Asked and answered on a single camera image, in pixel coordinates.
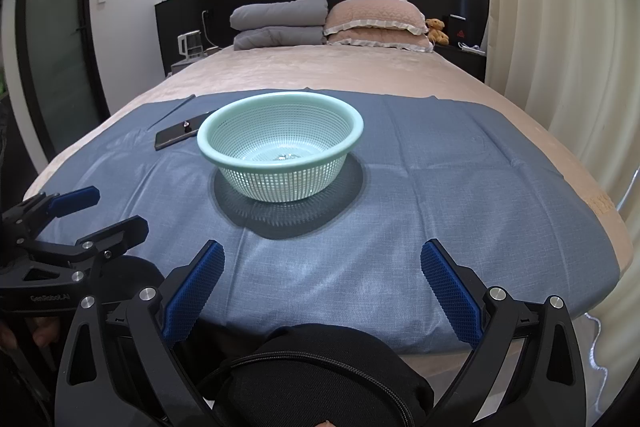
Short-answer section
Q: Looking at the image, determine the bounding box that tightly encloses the cream curtain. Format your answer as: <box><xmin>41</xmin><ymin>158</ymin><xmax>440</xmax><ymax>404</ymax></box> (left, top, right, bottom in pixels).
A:
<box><xmin>482</xmin><ymin>0</ymin><xmax>640</xmax><ymax>220</ymax></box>

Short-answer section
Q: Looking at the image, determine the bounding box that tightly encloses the black flat slab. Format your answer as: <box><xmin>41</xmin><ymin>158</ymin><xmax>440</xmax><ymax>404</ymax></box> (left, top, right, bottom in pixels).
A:
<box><xmin>155</xmin><ymin>112</ymin><xmax>211</xmax><ymax>152</ymax></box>

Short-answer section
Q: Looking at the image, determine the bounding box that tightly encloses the white electric kettle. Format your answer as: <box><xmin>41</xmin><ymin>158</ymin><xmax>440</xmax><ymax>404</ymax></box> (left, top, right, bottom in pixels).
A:
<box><xmin>177</xmin><ymin>31</ymin><xmax>204</xmax><ymax>58</ymax></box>

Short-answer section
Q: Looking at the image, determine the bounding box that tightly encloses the mint green plastic basket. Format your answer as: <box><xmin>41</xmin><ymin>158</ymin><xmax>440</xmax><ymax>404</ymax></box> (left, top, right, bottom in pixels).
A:
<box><xmin>196</xmin><ymin>91</ymin><xmax>365</xmax><ymax>202</ymax></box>

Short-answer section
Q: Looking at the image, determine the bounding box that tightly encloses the blue cloth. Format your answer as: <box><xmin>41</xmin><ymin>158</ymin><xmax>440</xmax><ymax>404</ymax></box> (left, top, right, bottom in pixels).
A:
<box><xmin>37</xmin><ymin>89</ymin><xmax>623</xmax><ymax>354</ymax></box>

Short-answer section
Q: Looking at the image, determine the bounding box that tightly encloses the pink frilled pillow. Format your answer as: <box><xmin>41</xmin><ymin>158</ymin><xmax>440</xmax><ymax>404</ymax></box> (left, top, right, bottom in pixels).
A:
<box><xmin>326</xmin><ymin>29</ymin><xmax>434</xmax><ymax>53</ymax></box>
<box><xmin>324</xmin><ymin>0</ymin><xmax>427</xmax><ymax>36</ymax></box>

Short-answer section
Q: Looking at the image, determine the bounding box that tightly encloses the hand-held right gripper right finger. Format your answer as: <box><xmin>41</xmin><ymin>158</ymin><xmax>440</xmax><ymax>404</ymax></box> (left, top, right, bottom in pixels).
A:
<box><xmin>420</xmin><ymin>238</ymin><xmax>588</xmax><ymax>427</ymax></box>

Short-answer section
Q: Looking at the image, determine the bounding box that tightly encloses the black box with red triangle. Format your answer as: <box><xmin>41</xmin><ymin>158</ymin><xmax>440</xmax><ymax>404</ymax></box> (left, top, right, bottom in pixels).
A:
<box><xmin>448</xmin><ymin>14</ymin><xmax>469</xmax><ymax>48</ymax></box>

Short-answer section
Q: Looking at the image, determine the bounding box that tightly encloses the grey folded quilt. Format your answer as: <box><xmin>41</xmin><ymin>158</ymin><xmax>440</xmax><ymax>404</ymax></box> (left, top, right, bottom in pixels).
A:
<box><xmin>233</xmin><ymin>26</ymin><xmax>326</xmax><ymax>50</ymax></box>
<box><xmin>230</xmin><ymin>0</ymin><xmax>329</xmax><ymax>30</ymax></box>

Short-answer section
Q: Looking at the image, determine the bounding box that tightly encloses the black nightstand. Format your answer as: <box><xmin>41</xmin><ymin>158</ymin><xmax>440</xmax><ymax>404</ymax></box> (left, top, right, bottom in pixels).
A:
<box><xmin>435</xmin><ymin>44</ymin><xmax>487</xmax><ymax>82</ymax></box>

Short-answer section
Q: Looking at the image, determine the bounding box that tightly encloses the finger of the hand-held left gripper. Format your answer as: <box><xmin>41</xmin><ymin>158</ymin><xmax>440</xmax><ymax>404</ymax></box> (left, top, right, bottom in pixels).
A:
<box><xmin>27</xmin><ymin>215</ymin><xmax>150</xmax><ymax>269</ymax></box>
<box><xmin>2</xmin><ymin>186</ymin><xmax>101</xmax><ymax>238</ymax></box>

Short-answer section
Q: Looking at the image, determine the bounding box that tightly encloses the black zippered bag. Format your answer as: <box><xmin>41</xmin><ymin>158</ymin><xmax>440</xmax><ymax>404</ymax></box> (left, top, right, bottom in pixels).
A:
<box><xmin>165</xmin><ymin>323</ymin><xmax>435</xmax><ymax>427</ymax></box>

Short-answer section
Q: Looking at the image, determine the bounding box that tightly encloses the brown teddy bear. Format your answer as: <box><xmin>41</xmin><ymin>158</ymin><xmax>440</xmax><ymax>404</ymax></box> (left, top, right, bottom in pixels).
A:
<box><xmin>425</xmin><ymin>18</ymin><xmax>450</xmax><ymax>46</ymax></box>

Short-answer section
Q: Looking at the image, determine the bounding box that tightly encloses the white cord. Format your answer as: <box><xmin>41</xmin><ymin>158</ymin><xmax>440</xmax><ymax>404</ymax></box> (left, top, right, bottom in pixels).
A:
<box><xmin>582</xmin><ymin>312</ymin><xmax>609</xmax><ymax>376</ymax></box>

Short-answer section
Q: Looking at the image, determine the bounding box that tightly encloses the frosted glass door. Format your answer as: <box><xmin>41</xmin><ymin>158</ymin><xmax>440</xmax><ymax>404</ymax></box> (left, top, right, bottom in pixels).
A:
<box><xmin>12</xmin><ymin>0</ymin><xmax>111</xmax><ymax>160</ymax></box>

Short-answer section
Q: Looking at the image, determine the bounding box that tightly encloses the person's left hand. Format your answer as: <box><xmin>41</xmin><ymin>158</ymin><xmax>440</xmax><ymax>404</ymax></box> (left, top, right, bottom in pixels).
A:
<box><xmin>0</xmin><ymin>314</ymin><xmax>66</xmax><ymax>350</ymax></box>

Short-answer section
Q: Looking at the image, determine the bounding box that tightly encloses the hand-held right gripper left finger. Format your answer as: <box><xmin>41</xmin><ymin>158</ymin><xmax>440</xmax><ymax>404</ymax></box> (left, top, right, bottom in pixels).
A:
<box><xmin>54</xmin><ymin>239</ymin><xmax>226</xmax><ymax>427</ymax></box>

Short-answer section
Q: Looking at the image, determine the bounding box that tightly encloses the white charger cable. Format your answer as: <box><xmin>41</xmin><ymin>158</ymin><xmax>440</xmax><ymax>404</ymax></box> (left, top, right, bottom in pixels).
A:
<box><xmin>201</xmin><ymin>9</ymin><xmax>221</xmax><ymax>50</ymax></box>

